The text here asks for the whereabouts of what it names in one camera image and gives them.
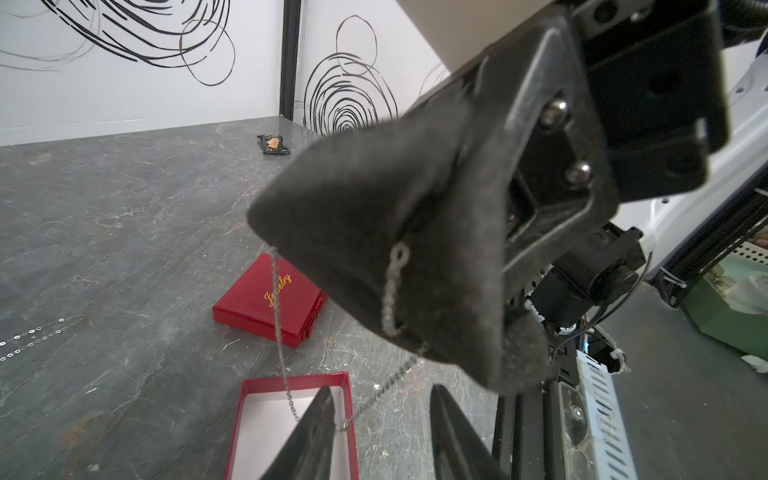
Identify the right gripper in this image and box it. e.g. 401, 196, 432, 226
419, 0, 730, 301

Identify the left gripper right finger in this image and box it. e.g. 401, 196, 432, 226
430, 384, 509, 480

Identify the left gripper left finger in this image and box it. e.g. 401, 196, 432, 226
262, 386, 335, 480

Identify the jewelry box lid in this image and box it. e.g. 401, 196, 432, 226
212, 253, 328, 349

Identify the silver chain necklace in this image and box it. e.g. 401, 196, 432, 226
268, 241, 430, 433
0, 316, 76, 364

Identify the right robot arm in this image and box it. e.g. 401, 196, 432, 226
418, 1, 767, 299

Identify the left red jewelry box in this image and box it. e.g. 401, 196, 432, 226
226, 372, 354, 479

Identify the small dark snack wrapper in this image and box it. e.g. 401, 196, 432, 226
257, 134, 291, 156

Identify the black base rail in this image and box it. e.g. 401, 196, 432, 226
491, 362, 579, 480

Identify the white slotted cable duct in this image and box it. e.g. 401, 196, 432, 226
560, 351, 637, 480

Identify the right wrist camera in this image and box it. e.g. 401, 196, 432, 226
398, 0, 551, 72

